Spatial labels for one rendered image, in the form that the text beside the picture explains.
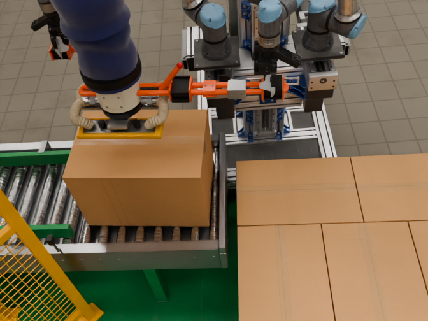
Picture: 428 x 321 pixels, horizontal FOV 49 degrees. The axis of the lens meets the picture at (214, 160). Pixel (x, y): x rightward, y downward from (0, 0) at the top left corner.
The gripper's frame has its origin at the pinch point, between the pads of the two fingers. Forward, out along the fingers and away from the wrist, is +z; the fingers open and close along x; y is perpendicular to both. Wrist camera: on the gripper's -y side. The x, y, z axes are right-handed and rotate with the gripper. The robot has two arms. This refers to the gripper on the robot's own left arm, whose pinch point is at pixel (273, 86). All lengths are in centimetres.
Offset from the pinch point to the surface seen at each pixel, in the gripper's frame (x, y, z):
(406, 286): 45, -58, 74
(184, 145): 2, 38, 33
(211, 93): 3.8, 23.3, 0.1
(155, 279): 35, 58, 99
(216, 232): 21, 26, 74
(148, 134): 15, 48, 12
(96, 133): 14, 69, 12
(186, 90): 3.9, 32.6, -1.2
